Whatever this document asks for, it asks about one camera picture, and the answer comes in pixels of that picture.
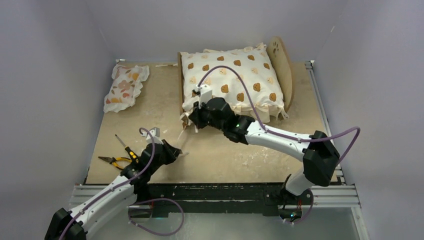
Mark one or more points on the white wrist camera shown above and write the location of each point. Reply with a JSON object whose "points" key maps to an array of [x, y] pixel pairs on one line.
{"points": [[152, 136], [205, 93]]}

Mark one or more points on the aluminium table frame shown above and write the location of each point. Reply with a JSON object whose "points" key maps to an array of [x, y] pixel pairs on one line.
{"points": [[337, 195]]}

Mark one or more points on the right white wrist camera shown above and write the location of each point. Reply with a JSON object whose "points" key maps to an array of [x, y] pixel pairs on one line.
{"points": [[205, 93]]}

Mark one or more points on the floral print small pillow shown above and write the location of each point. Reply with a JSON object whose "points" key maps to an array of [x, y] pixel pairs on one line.
{"points": [[127, 83]]}

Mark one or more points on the yellow handled pliers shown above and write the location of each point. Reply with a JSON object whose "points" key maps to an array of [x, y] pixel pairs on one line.
{"points": [[118, 162]]}

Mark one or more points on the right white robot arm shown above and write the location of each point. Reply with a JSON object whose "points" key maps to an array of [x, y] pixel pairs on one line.
{"points": [[318, 155]]}

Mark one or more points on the yellow black screwdriver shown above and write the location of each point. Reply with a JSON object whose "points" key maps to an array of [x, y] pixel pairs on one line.
{"points": [[127, 148]]}

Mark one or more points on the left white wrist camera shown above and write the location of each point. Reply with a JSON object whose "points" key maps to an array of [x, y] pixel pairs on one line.
{"points": [[152, 136]]}

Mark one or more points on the bear print white cushion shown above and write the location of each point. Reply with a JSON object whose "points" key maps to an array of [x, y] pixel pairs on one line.
{"points": [[232, 79]]}

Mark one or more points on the wooden pet bed frame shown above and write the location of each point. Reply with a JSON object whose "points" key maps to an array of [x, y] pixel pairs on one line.
{"points": [[281, 66]]}

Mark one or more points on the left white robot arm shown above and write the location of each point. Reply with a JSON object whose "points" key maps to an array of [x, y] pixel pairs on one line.
{"points": [[85, 220]]}

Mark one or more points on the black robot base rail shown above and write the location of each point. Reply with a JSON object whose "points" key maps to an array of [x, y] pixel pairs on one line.
{"points": [[266, 198]]}

